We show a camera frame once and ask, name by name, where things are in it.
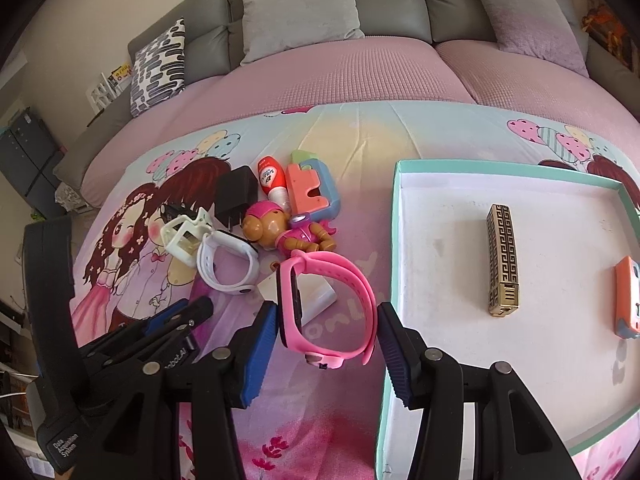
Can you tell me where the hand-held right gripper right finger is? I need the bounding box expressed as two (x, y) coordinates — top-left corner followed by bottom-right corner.
(376, 301), (583, 480)

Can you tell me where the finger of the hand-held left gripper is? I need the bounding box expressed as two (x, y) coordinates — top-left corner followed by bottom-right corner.
(102, 296), (214, 373)
(77, 300), (192, 361)

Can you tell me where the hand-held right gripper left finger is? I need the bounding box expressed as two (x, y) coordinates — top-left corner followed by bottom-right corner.
(102, 301), (279, 480)

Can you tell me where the pink smart watch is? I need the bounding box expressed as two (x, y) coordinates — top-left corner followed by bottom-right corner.
(276, 250), (377, 371)

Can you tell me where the teal cardboard box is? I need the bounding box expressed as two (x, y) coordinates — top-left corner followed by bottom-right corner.
(375, 159), (640, 480)

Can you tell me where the black charger adapter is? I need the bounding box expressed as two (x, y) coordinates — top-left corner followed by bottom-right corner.
(214, 165), (257, 233)

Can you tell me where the orange blue green toy knife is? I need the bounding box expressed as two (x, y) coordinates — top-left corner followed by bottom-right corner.
(286, 150), (343, 221)

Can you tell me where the white smart watch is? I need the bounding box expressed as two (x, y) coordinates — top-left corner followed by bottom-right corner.
(196, 230), (260, 295)

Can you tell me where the white charger adapter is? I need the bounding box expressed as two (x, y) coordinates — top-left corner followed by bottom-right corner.
(256, 272), (337, 325)

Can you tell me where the pink toy dog figure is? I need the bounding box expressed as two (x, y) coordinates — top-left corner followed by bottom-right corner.
(241, 200), (338, 258)

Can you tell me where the gold patterned lighter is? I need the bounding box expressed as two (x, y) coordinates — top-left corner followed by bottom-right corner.
(485, 203), (521, 318)

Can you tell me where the dark grey cabinet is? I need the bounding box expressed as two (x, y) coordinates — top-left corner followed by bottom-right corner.
(0, 107), (63, 211)

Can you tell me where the red squeeze bottle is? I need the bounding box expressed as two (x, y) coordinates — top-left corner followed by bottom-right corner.
(256, 158), (291, 211)

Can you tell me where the printed blanket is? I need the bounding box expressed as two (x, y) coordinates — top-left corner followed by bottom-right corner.
(70, 102), (640, 480)

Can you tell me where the white magazine rack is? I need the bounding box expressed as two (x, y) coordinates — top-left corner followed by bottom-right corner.
(86, 62), (133, 108)

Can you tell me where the orange blue plastic toy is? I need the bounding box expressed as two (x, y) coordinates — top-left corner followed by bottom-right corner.
(614, 256), (640, 339)

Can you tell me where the black white patterned pillow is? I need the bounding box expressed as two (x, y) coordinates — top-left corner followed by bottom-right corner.
(130, 18), (187, 118)

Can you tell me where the wide pink sofa cover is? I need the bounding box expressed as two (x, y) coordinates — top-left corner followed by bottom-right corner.
(82, 35), (478, 208)

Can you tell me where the narrow pink sofa cover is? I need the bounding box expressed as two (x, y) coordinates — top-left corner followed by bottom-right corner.
(435, 40), (640, 126)

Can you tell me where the light grey pillow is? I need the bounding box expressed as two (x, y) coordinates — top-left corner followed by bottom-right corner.
(240, 0), (366, 66)

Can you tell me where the grey sofa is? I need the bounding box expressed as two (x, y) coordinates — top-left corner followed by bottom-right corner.
(52, 0), (640, 196)

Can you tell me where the grey lilac pillow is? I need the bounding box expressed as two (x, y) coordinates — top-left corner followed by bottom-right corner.
(460, 0), (591, 78)

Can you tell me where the white plastic clip frame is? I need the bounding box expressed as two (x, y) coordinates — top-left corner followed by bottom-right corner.
(160, 205), (217, 263)

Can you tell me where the orange wall poster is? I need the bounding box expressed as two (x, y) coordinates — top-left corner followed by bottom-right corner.
(580, 2), (636, 68)

